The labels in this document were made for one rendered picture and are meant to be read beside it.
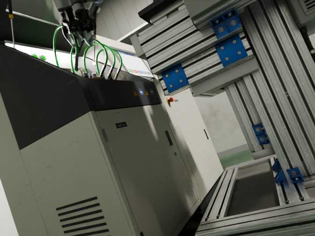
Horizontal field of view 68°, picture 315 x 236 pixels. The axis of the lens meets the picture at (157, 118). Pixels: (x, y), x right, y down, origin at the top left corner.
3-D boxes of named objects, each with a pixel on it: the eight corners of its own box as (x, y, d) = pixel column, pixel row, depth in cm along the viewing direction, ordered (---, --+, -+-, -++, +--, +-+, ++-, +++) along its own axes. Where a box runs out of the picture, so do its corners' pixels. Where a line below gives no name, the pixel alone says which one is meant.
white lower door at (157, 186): (151, 262, 97) (95, 110, 103) (147, 262, 98) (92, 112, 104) (199, 198, 154) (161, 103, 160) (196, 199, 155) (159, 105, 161)
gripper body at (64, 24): (70, 35, 119) (61, 10, 111) (63, 32, 124) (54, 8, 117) (83, 30, 122) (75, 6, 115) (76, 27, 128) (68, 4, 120)
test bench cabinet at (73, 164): (156, 291, 94) (89, 110, 100) (66, 292, 121) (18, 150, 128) (205, 212, 156) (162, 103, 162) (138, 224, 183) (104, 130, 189)
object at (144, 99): (96, 110, 104) (84, 77, 106) (90, 113, 106) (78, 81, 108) (160, 103, 159) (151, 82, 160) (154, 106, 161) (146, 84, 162)
